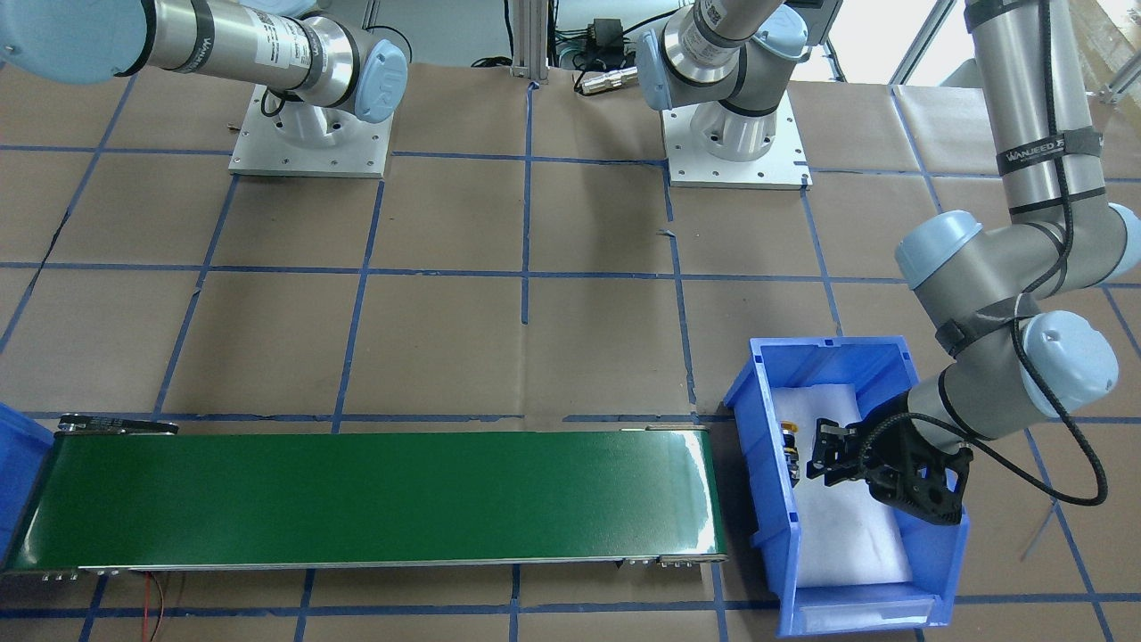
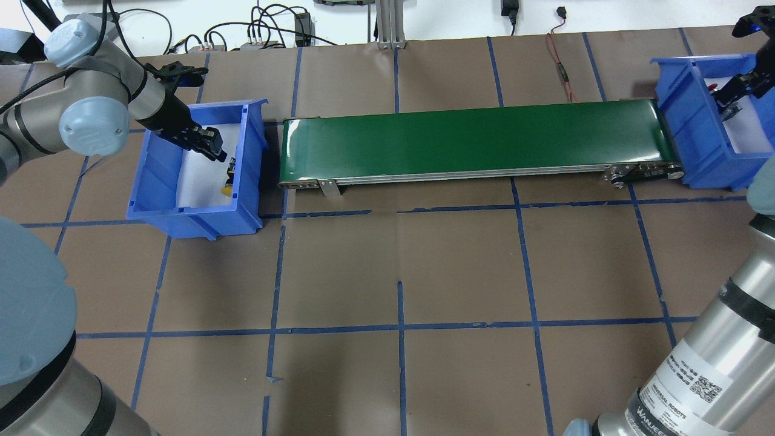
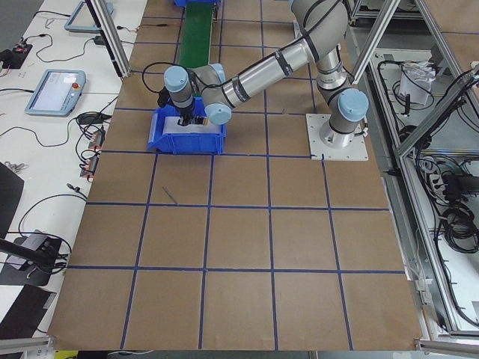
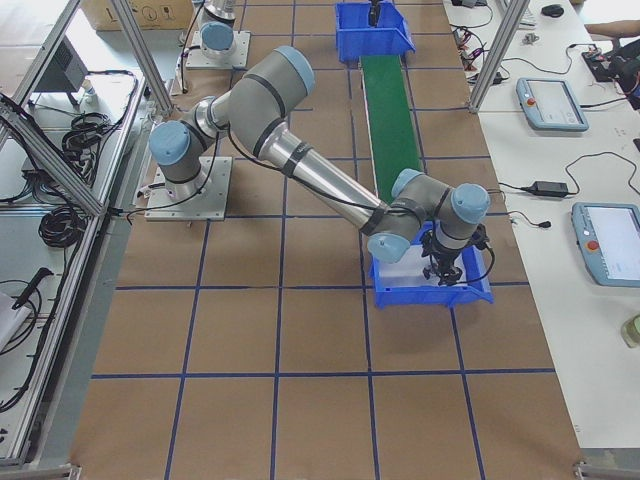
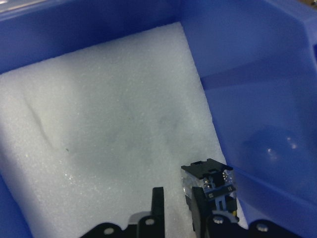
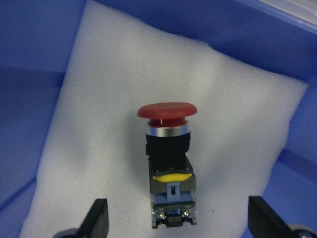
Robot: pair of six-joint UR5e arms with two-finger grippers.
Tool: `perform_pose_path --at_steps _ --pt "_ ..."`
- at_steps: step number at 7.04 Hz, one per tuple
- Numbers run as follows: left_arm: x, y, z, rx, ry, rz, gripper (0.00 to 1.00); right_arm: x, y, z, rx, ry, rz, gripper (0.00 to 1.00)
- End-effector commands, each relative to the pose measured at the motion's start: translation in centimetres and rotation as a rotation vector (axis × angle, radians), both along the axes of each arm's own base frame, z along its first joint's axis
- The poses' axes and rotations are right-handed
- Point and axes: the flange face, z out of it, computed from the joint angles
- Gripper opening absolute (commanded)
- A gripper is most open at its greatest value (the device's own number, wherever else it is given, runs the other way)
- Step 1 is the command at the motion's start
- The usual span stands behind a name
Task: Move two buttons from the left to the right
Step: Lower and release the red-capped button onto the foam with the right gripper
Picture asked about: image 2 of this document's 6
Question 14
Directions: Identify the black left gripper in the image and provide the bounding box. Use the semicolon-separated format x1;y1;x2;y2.
163;122;228;162

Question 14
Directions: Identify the blue destination bin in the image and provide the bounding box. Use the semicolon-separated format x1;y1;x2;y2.
653;53;774;191

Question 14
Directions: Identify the yellow push button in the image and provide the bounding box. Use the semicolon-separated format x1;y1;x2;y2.
220;157;236;198

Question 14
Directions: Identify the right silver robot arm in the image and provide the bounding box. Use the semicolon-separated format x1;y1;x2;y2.
565;5;774;435

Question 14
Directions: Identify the white foam bin liner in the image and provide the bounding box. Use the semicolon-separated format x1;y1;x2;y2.
176;124;240;208

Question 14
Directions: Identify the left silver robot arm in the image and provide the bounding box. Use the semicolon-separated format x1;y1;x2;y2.
2;19;227;435

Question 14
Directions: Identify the aluminium frame post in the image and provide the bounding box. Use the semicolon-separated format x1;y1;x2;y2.
375;0;407;50

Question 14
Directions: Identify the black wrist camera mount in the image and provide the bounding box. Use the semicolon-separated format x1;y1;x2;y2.
143;61;209;93

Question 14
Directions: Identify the green conveyor belt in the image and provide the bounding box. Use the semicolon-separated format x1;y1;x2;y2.
279;99;685;196

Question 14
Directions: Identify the black power adapter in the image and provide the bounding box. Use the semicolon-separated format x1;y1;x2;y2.
294;12;314;47

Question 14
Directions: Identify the blue source bin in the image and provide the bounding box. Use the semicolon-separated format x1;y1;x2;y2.
125;99;268;240

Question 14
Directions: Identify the white foam destination liner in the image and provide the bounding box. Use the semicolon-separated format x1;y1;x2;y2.
701;90;773;154

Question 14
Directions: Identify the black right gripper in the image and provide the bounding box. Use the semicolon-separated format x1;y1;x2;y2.
726;71;774;97

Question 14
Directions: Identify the red black wire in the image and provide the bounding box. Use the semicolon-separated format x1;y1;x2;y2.
545;7;576;104

